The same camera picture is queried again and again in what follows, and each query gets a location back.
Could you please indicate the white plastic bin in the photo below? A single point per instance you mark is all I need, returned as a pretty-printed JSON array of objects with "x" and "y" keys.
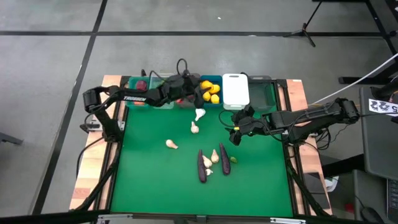
[{"x": 235, "y": 93}]

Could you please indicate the black desk frame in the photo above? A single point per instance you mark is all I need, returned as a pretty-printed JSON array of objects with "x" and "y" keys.
[{"x": 367, "y": 80}]

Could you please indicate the grey translucent plastic bin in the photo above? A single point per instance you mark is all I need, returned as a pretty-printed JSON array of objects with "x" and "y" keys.
[{"x": 186, "y": 105}]

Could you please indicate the green table mat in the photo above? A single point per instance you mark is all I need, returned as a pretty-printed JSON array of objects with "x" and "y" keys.
[{"x": 149, "y": 193}]

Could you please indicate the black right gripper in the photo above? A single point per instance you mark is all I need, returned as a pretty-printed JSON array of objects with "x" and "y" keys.
[{"x": 252, "y": 124}]

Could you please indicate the grey desk panel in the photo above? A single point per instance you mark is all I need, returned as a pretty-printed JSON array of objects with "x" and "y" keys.
[{"x": 377, "y": 146}]

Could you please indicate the black aluminium table frame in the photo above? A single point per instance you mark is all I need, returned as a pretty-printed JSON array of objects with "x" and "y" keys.
[{"x": 149, "y": 216}]

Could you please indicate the red small object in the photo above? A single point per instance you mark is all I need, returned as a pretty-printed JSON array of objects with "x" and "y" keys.
[{"x": 349, "y": 208}]

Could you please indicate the white round garlic bulb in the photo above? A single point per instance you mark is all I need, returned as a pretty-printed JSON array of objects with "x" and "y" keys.
[{"x": 199, "y": 112}]

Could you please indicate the dark grey plastic bin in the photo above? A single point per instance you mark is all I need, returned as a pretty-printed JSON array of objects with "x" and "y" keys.
[{"x": 261, "y": 93}]

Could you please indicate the white printed paper tag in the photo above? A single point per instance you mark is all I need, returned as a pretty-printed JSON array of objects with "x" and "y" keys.
[{"x": 381, "y": 106}]

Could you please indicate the white small object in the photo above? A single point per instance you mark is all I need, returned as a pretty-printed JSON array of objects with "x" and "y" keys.
[{"x": 332, "y": 183}]

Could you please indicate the dark red beet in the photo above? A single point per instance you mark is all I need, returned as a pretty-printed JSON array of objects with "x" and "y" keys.
[{"x": 141, "y": 84}]

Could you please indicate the front white garlic bulb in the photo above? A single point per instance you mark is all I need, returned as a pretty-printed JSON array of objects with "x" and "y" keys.
[{"x": 209, "y": 172}]

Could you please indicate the beige garlic bulb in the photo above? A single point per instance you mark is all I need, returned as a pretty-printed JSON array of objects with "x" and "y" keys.
[
  {"x": 170, "y": 143},
  {"x": 207, "y": 161},
  {"x": 215, "y": 157},
  {"x": 194, "y": 128}
]

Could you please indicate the green pepper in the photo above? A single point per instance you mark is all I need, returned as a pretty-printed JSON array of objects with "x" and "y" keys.
[{"x": 234, "y": 160}]

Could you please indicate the teal green plastic bin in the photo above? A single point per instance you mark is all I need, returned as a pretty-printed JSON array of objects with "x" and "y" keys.
[{"x": 133, "y": 87}]

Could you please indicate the blue plastic bin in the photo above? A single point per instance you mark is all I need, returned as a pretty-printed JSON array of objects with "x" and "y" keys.
[{"x": 217, "y": 78}]

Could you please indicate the black computer mouse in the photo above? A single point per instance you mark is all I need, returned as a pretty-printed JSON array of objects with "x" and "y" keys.
[{"x": 371, "y": 215}]

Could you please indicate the silver frame bracket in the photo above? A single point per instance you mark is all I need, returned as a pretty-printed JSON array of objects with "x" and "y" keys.
[
  {"x": 287, "y": 221},
  {"x": 115, "y": 216}
]

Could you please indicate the dark keyboard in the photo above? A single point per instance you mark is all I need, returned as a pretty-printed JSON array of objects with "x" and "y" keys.
[{"x": 393, "y": 199}]

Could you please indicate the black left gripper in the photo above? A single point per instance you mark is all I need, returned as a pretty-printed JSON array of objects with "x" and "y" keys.
[{"x": 177, "y": 88}]

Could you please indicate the purple eggplant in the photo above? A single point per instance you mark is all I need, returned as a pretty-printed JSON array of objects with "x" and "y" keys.
[
  {"x": 202, "y": 168},
  {"x": 225, "y": 161}
]

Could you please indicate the grey furniture leg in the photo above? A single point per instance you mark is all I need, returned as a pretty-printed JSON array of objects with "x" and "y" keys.
[{"x": 11, "y": 139}]

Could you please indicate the black tripod stand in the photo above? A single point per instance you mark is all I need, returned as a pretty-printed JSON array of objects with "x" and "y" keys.
[{"x": 304, "y": 31}]

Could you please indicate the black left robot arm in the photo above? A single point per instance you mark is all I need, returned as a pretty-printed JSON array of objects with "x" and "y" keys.
[{"x": 134, "y": 98}]

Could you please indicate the yellow lemon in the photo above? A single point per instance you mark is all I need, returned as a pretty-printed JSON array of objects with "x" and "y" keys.
[
  {"x": 206, "y": 96},
  {"x": 206, "y": 85},
  {"x": 215, "y": 89},
  {"x": 214, "y": 99}
]

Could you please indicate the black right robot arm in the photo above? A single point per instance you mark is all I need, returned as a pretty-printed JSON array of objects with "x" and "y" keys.
[{"x": 311, "y": 118}]

